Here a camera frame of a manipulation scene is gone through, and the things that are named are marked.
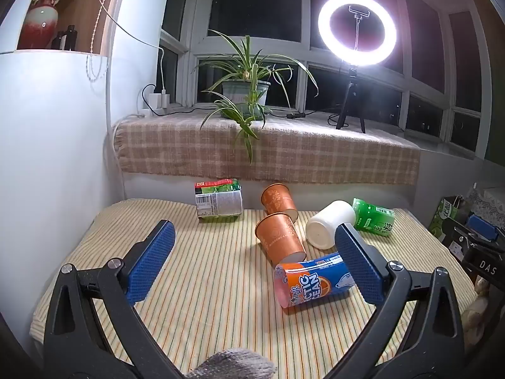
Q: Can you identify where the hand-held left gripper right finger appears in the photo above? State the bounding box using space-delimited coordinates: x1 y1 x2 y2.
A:
316 223 473 379

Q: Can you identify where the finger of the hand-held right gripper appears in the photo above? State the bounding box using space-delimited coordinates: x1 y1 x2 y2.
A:
467 215 505 243

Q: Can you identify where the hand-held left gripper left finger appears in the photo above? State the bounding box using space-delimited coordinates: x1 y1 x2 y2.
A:
43 219 187 379

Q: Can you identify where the orange and blue printed cup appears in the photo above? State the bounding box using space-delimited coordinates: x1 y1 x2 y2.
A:
274 252 359 309

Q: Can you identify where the green printed cup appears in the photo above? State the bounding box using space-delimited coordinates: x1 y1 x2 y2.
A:
351 197 396 238

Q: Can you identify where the white cup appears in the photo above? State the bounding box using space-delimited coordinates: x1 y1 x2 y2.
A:
306 200 357 250

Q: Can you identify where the copper paper cup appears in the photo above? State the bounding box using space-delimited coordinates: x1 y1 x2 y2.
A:
260 183 298 222
254 212 307 264

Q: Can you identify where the green labelled cup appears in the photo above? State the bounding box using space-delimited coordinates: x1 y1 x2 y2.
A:
194 178 244 220

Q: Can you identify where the person's right hand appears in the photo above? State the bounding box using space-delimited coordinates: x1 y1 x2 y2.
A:
461 275 493 349

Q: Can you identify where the person's left hand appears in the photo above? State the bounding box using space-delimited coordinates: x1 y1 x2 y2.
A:
183 347 277 379

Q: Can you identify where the patterned cloth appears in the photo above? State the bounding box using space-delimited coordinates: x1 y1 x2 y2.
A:
466 187 505 222

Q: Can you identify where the green paper bag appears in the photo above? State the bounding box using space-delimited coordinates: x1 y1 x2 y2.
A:
428 196 471 241

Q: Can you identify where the striped table cloth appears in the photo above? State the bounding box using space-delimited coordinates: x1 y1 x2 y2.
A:
29 197 476 379

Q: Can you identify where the plaid cloth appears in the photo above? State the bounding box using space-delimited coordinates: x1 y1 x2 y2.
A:
112 114 421 186

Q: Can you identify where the black tripod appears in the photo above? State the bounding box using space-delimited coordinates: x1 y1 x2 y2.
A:
335 67 367 134

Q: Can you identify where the green plant pot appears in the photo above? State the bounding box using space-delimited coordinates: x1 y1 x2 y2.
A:
221 80 271 120

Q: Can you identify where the spider plant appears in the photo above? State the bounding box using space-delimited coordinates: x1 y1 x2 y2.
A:
193 29 320 165

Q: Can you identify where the phone holder clamp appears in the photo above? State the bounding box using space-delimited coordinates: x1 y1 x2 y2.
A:
347 5 371 54

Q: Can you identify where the red and white vase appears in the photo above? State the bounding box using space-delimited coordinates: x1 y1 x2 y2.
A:
18 0 72 50

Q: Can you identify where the black cable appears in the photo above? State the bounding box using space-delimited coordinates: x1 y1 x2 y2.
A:
168 105 345 122

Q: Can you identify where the white beaded cord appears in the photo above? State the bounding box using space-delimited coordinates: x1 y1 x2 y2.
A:
86 0 120 84

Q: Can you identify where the white window frame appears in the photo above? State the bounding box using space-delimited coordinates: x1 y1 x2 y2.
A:
160 0 494 159

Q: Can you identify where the ring light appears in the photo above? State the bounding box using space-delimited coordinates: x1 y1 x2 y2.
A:
318 0 397 68

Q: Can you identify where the white charging cable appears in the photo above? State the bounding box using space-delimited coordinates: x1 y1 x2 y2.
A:
85 0 167 93

